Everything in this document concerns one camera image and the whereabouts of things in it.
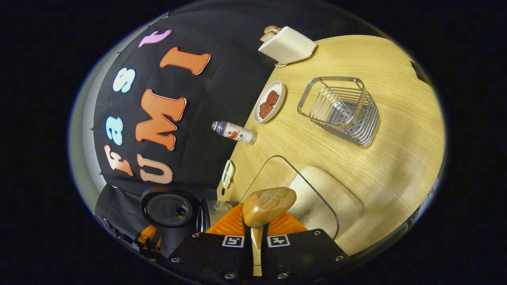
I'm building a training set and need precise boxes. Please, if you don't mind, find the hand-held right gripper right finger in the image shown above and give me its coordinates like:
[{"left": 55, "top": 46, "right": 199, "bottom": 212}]
[{"left": 259, "top": 212, "right": 353, "bottom": 283}]

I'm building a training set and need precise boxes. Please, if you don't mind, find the dark grey rice cooker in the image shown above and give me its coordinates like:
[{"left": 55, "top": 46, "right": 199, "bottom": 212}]
[{"left": 141, "top": 188, "right": 234, "bottom": 234}]

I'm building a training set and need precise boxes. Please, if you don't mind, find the black backdrop cloth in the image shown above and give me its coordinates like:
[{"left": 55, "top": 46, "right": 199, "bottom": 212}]
[{"left": 93, "top": 12, "right": 317, "bottom": 258}]

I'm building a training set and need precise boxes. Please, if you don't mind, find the white round plate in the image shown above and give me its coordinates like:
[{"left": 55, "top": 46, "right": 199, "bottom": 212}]
[{"left": 253, "top": 81, "right": 286, "bottom": 123}]

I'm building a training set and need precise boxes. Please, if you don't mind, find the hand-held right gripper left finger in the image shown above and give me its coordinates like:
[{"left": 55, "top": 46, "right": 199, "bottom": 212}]
[{"left": 160, "top": 203, "right": 254, "bottom": 283}]

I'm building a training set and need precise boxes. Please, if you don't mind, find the metal wire chopstick holder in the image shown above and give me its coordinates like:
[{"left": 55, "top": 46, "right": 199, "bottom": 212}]
[{"left": 297, "top": 76, "right": 380, "bottom": 148}]

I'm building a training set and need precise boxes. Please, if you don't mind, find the white toaster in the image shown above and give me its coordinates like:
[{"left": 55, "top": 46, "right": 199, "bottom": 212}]
[{"left": 258, "top": 26, "right": 317, "bottom": 66}]

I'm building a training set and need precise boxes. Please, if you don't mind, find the white rice box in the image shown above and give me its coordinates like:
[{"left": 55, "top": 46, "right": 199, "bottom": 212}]
[{"left": 238, "top": 155, "right": 363, "bottom": 256}]

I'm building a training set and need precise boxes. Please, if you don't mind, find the clear drink bottle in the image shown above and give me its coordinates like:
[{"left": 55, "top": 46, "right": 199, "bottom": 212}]
[{"left": 211, "top": 121, "right": 257, "bottom": 145}]

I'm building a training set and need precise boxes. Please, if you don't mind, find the white divided grain dish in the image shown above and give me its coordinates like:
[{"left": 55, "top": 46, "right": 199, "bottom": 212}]
[{"left": 221, "top": 160, "right": 235, "bottom": 189}]

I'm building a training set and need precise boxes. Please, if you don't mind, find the wooden spoon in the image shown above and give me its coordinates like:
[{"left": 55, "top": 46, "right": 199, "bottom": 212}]
[{"left": 242, "top": 187, "right": 297, "bottom": 277}]

